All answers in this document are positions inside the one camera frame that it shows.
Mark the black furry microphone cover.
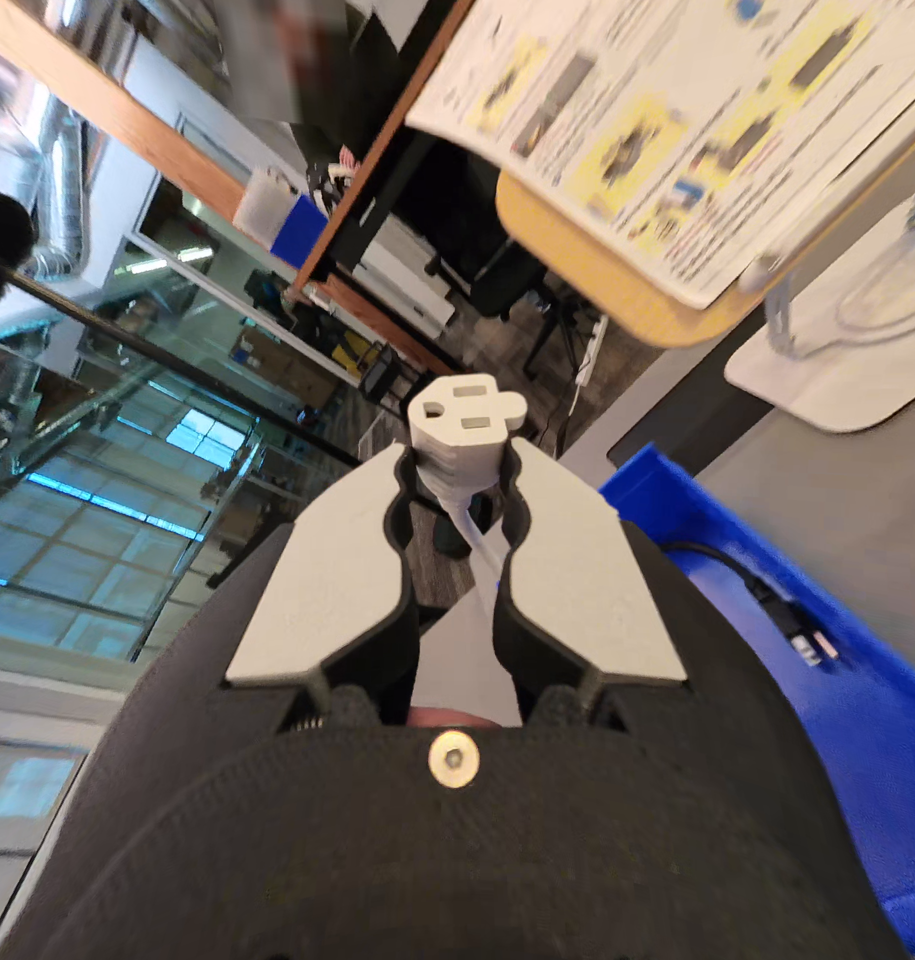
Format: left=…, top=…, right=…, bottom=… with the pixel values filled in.
left=0, top=187, right=40, bottom=315

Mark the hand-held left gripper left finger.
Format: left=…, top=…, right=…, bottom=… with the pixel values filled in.
left=223, top=442, right=423, bottom=725

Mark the white floor power strip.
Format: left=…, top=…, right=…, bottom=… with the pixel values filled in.
left=572, top=313, right=610, bottom=390

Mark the black power plug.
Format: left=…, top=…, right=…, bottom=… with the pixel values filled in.
left=753, top=577, right=841, bottom=669

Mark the blue plastic bin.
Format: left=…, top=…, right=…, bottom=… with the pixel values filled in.
left=598, top=442, right=915, bottom=957

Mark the white cord connector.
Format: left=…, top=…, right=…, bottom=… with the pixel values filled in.
left=406, top=372, right=528, bottom=500

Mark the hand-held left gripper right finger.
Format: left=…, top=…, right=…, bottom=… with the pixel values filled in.
left=493, top=439, right=689, bottom=725

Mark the black office chair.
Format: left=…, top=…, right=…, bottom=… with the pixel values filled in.
left=468, top=240, right=549, bottom=320

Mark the printed instruction sheet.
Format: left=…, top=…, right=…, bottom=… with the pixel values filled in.
left=405, top=0, right=915, bottom=310

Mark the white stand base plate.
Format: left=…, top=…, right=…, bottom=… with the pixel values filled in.
left=723, top=195, right=915, bottom=435

